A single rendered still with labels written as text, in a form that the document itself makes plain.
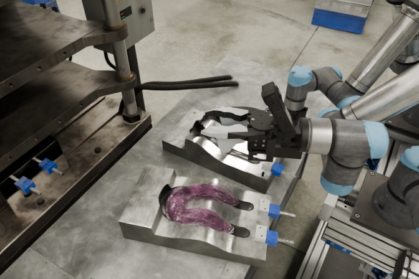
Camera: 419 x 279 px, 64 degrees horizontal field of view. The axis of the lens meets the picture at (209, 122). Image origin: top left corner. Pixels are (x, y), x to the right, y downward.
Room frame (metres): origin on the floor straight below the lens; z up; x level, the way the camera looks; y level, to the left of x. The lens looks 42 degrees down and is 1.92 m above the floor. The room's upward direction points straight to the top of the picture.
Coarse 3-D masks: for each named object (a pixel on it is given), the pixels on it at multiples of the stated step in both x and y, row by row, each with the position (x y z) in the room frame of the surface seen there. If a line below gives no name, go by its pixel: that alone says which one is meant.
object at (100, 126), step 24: (72, 120) 1.27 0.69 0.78; (96, 120) 1.27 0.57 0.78; (120, 120) 1.27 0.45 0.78; (144, 120) 1.28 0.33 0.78; (72, 144) 1.10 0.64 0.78; (96, 144) 1.10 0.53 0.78; (120, 144) 1.12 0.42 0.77; (72, 168) 0.96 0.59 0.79; (96, 168) 0.98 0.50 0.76; (48, 192) 0.83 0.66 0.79; (72, 192) 0.85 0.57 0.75; (0, 216) 0.72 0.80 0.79; (24, 216) 0.72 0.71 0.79; (48, 216) 0.74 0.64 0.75; (0, 240) 0.62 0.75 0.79; (24, 240) 0.64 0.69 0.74; (0, 264) 0.56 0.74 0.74
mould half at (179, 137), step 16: (192, 112) 1.25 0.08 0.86; (176, 128) 1.13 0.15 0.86; (176, 144) 1.03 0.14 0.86; (192, 144) 0.98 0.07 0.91; (208, 144) 0.97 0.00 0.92; (240, 144) 1.01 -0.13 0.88; (192, 160) 0.98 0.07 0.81; (208, 160) 0.94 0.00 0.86; (224, 160) 0.92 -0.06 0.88; (240, 160) 0.92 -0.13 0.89; (224, 176) 0.90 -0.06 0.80; (240, 176) 0.87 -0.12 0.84; (256, 176) 0.83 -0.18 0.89; (272, 176) 0.87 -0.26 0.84
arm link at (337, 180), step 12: (324, 156) 0.52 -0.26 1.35; (324, 168) 0.49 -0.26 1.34; (336, 168) 0.46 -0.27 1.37; (348, 168) 0.45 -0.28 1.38; (360, 168) 0.46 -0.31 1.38; (324, 180) 0.48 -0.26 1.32; (336, 180) 0.46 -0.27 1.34; (348, 180) 0.45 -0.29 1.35; (336, 192) 0.45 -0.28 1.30; (348, 192) 0.46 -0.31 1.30
